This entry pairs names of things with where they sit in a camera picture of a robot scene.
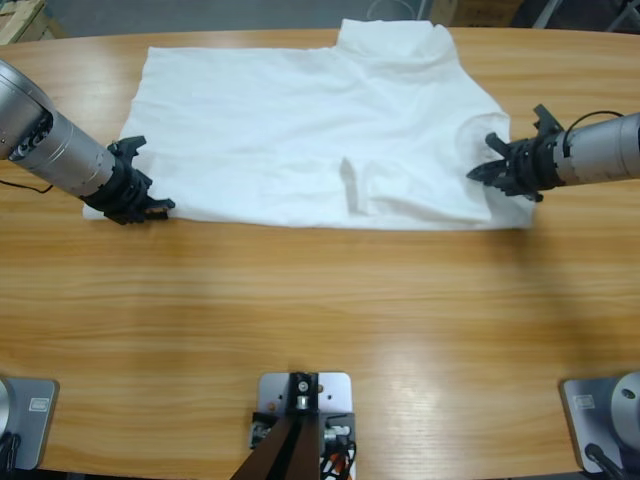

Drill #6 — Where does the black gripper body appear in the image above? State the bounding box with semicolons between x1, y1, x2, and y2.
82;149;154;227
492;130;569;203

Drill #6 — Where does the white t-shirt with black print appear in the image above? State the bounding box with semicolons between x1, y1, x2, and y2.
81;18;536;232

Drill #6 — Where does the brown cardboard box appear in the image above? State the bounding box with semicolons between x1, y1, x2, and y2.
429;0;526;29

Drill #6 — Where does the light cardboard box stack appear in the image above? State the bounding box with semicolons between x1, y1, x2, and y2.
0;0;66;45

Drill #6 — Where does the white mounting block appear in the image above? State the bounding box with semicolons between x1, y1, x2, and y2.
257;370;354;451

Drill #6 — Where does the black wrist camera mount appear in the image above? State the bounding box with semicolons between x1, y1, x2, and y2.
532;103;562;137
107;134;149;166

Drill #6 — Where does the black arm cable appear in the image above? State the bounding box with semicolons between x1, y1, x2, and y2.
564;110;626;149
0;178;54;195

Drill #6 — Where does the grey metal frame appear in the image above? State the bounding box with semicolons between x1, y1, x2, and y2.
529;0;640;35

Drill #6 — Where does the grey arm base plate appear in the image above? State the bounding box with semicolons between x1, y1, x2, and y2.
559;370;640;474
0;377;60;471

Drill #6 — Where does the dark post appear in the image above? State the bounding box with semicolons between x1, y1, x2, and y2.
234;370;322;480

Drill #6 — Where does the black bracket with silver fittings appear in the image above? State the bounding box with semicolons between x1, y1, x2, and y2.
249;410;359;451

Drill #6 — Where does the black base cable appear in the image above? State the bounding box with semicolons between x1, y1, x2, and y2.
584;443;626;480
0;432;22;471

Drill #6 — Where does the orange and black cable bundle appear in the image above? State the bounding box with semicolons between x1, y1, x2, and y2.
319;442;359;480

